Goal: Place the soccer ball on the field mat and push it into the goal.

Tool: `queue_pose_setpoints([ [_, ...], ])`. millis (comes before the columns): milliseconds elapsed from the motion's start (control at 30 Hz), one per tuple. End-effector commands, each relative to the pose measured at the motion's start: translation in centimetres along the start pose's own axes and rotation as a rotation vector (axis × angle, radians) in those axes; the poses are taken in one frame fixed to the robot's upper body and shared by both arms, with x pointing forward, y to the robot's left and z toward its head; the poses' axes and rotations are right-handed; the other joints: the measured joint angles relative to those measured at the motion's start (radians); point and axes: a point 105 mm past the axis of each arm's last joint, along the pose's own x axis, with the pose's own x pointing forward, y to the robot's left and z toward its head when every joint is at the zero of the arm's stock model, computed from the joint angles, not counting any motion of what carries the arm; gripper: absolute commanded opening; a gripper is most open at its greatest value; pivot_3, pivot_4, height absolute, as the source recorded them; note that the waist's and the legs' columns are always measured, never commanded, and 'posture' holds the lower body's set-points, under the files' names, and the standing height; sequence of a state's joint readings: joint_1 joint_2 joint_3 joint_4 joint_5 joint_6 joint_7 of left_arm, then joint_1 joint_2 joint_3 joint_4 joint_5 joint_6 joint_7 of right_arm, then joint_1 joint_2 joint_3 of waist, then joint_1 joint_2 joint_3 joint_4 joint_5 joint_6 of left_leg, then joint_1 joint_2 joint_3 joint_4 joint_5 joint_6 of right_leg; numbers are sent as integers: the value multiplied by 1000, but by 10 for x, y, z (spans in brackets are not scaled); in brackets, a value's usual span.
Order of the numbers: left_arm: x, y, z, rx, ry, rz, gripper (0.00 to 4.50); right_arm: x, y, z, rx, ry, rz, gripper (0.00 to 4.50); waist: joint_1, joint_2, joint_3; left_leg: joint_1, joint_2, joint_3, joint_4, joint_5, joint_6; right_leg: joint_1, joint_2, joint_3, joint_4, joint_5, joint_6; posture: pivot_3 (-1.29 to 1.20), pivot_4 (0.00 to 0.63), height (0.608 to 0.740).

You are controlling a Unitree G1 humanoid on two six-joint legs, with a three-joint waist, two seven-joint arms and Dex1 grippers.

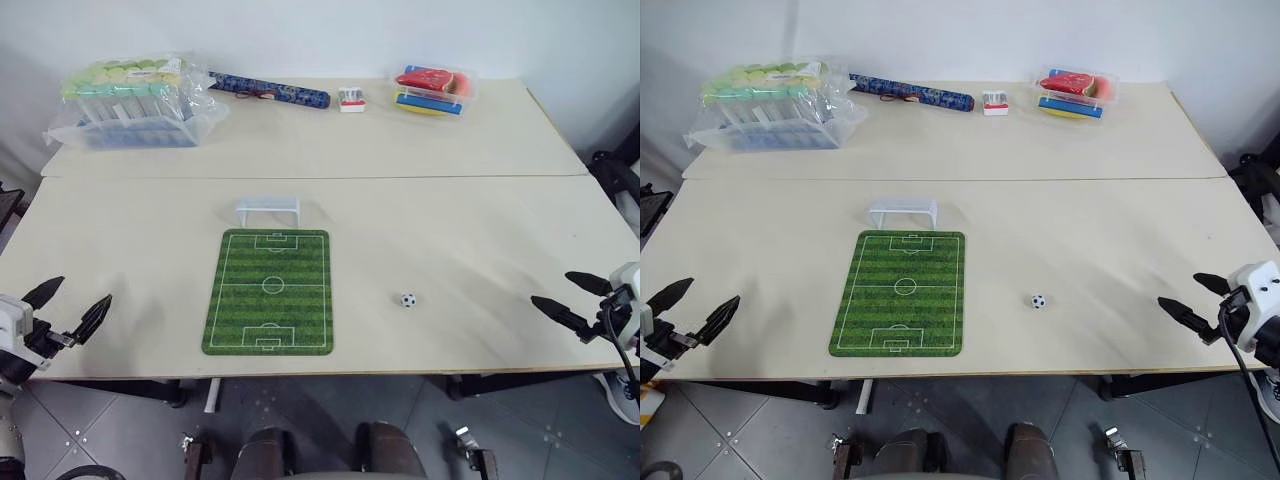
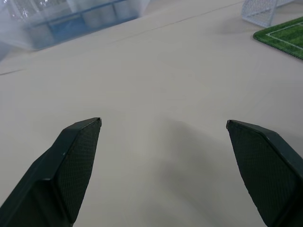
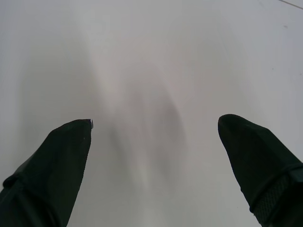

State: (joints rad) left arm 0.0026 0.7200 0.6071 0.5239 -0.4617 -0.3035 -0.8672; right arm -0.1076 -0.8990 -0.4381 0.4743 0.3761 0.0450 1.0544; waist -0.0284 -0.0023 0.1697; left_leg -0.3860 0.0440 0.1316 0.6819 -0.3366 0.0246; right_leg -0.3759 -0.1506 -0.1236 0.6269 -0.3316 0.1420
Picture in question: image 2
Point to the green toy soccer field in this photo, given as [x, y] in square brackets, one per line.
[282, 37]

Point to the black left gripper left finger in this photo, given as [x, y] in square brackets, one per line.
[59, 175]

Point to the clear plastic storage bin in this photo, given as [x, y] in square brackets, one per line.
[71, 21]

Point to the white toy goal net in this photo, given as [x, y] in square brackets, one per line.
[259, 10]

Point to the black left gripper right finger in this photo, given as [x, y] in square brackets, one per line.
[267, 175]

